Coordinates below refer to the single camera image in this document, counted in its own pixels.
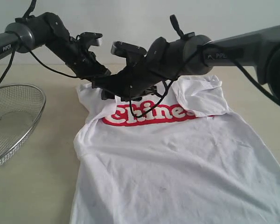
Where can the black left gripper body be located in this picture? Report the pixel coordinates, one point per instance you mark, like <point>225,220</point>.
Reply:
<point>77,57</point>

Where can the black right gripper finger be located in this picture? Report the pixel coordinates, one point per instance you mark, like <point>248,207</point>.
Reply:
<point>105,82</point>
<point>105,95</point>

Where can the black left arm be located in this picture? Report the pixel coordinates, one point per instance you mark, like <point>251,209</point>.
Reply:
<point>47,29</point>

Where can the silver wire mesh basket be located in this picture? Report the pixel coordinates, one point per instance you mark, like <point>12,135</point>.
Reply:
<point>21,107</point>

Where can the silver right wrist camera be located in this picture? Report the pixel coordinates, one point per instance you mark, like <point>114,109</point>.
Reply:
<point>132,53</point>

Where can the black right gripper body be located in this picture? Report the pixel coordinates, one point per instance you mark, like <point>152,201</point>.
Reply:
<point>132,81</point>

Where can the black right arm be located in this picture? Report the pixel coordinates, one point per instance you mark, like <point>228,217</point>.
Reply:
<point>256,54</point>

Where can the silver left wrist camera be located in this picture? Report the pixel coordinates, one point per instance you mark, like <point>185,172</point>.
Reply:
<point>88,39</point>

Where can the white t-shirt red logo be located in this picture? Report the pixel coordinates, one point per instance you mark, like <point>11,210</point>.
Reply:
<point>188,160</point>

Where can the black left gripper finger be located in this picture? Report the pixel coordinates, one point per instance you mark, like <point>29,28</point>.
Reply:
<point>95,71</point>

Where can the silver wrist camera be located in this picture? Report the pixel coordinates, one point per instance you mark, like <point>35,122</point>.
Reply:
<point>132,53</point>
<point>88,39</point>

